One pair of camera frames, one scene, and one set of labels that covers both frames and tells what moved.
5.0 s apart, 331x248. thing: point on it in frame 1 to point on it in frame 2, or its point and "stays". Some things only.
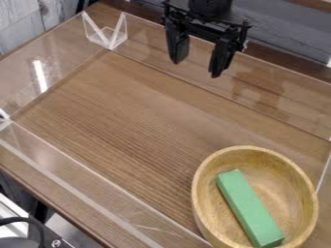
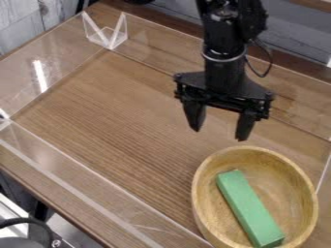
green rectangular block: (248, 210) stays
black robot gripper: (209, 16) to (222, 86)
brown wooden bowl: (281, 185) stays
